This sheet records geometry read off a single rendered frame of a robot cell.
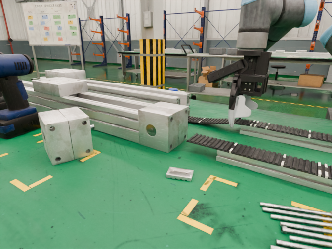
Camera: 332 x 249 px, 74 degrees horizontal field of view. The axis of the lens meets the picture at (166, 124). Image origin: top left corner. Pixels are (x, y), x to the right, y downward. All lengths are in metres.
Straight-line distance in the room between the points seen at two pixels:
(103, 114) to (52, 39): 6.01
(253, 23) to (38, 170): 0.59
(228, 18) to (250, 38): 7.94
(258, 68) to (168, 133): 0.29
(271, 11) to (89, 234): 0.60
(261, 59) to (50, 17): 6.20
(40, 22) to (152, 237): 6.61
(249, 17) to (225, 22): 7.95
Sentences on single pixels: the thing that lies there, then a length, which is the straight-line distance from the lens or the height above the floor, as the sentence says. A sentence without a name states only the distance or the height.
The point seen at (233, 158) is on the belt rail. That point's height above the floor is 0.79.
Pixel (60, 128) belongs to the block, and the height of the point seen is 0.86.
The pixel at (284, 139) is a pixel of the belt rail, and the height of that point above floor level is 0.79.
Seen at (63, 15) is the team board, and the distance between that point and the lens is 6.39.
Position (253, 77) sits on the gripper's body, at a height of 0.95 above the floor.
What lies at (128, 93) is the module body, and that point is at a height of 0.86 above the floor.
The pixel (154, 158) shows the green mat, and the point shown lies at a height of 0.78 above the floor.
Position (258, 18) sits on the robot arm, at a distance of 0.62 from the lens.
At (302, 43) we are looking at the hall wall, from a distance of 8.11.
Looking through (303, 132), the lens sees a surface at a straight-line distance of 0.68.
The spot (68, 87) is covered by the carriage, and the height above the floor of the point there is 0.89.
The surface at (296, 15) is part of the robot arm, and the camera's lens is 0.69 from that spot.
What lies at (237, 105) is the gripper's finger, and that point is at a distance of 0.64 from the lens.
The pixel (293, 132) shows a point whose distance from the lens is 0.66.
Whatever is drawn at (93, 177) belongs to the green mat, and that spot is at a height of 0.78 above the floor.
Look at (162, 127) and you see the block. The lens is 0.52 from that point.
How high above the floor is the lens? 1.03
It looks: 20 degrees down
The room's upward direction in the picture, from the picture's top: straight up
